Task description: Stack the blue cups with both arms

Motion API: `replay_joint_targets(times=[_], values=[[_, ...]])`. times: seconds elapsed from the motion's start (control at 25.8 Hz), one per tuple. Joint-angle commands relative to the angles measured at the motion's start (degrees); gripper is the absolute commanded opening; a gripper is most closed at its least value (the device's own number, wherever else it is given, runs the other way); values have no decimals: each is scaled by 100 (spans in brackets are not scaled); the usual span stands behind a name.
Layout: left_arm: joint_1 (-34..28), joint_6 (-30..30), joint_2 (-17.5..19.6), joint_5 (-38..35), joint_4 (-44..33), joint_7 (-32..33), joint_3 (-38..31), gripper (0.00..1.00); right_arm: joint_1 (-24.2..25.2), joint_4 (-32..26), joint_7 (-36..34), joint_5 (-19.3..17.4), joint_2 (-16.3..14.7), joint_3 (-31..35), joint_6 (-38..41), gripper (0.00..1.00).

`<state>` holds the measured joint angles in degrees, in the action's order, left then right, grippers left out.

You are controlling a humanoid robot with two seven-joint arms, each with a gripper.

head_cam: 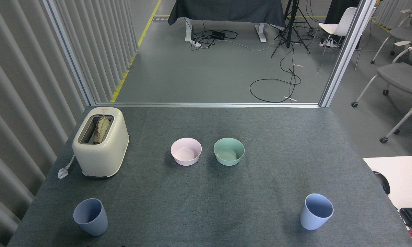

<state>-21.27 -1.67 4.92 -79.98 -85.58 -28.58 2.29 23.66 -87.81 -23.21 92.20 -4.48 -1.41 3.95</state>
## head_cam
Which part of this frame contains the blue cup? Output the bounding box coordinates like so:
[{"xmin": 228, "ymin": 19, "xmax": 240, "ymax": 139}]
[
  {"xmin": 73, "ymin": 198, "xmax": 108, "ymax": 236},
  {"xmin": 299, "ymin": 193, "xmax": 334, "ymax": 231}
]

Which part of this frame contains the pink bowl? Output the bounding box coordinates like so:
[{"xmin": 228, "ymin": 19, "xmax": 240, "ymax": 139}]
[{"xmin": 170, "ymin": 138, "xmax": 202, "ymax": 166}]

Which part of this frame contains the green bowl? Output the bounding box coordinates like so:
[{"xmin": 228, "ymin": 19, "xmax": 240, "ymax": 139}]
[{"xmin": 213, "ymin": 138, "xmax": 245, "ymax": 166}]

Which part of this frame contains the white table leg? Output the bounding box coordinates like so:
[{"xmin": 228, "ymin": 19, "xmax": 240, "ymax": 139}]
[
  {"xmin": 255, "ymin": 24, "xmax": 267, "ymax": 43},
  {"xmin": 184, "ymin": 19, "xmax": 193, "ymax": 42}
]

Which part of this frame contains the toasted bread slice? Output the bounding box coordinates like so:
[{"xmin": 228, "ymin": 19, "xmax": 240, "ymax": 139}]
[{"xmin": 93, "ymin": 116, "xmax": 110, "ymax": 144}]

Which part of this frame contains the cream white toaster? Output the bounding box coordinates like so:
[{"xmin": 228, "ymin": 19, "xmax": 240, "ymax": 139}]
[{"xmin": 72, "ymin": 107, "xmax": 129, "ymax": 179}]

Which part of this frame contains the dark grey table cloth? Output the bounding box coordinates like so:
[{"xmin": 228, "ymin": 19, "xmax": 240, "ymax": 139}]
[{"xmin": 168, "ymin": 0, "xmax": 286, "ymax": 29}]

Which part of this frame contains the black tripod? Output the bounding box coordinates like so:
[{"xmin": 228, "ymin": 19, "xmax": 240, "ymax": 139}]
[{"xmin": 270, "ymin": 0, "xmax": 315, "ymax": 58}]

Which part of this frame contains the white plastic chair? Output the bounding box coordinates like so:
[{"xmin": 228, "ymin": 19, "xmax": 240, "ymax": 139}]
[{"xmin": 307, "ymin": 7, "xmax": 364, "ymax": 72}]

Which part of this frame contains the black round object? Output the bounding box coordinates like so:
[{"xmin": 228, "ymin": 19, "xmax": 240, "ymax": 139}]
[{"xmin": 373, "ymin": 171, "xmax": 391, "ymax": 195}]

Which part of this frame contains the white desk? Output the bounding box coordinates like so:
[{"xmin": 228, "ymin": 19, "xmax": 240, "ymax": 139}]
[{"xmin": 363, "ymin": 155, "xmax": 412, "ymax": 212}]

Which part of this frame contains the silver frame crossbar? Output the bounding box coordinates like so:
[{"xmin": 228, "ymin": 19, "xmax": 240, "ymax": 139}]
[{"xmin": 95, "ymin": 102, "xmax": 321, "ymax": 108}]

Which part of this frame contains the black floor cable loop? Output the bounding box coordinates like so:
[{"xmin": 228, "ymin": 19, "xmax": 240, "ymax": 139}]
[{"xmin": 249, "ymin": 41, "xmax": 302, "ymax": 103}]

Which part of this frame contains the white floor cable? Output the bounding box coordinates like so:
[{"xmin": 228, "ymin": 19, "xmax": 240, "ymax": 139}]
[{"xmin": 222, "ymin": 39, "xmax": 274, "ymax": 52}]

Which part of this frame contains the black cable tangle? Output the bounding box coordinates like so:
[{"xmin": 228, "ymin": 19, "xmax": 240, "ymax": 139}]
[{"xmin": 190, "ymin": 20, "xmax": 239, "ymax": 50}]

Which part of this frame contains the white toaster power cord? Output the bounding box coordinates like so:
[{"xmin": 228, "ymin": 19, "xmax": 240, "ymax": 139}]
[{"xmin": 58, "ymin": 154, "xmax": 76, "ymax": 179}]

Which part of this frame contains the silver frame post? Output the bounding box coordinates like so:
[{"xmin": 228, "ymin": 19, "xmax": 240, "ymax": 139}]
[
  {"xmin": 43, "ymin": 0, "xmax": 97, "ymax": 106},
  {"xmin": 319, "ymin": 0, "xmax": 378, "ymax": 108}
]

